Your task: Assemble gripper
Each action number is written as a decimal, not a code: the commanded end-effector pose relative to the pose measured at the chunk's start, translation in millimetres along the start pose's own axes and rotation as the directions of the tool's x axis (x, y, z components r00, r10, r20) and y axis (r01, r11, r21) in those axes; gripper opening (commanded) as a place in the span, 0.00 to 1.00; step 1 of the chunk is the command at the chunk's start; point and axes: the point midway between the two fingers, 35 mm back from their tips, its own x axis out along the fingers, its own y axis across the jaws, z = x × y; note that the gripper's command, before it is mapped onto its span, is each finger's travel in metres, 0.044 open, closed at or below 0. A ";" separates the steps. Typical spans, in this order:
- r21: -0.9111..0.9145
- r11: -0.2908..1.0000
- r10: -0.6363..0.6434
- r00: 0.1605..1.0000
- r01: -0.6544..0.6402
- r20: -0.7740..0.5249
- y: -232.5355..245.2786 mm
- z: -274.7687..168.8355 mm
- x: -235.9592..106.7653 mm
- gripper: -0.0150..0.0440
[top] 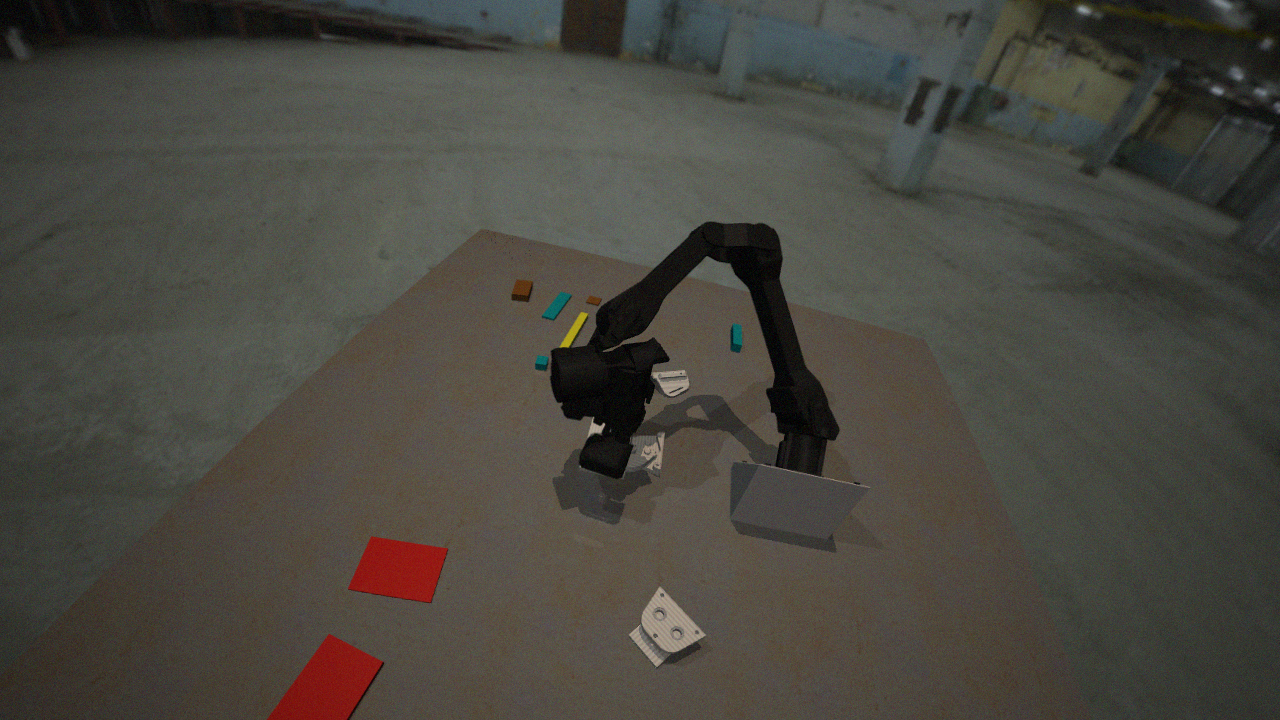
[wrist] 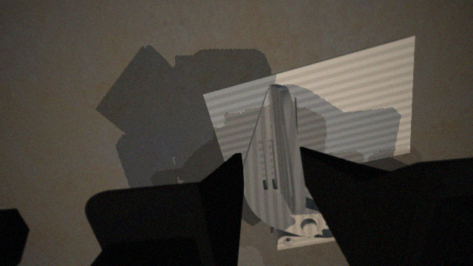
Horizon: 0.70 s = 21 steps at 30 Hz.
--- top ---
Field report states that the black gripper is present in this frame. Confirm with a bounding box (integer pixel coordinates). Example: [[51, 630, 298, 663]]
[[579, 380, 655, 480]]

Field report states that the teal flat bar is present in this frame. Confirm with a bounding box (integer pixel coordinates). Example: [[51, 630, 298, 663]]
[[541, 292, 571, 320]]

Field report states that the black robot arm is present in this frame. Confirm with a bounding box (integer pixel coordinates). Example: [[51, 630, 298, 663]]
[[550, 222, 840, 478]]

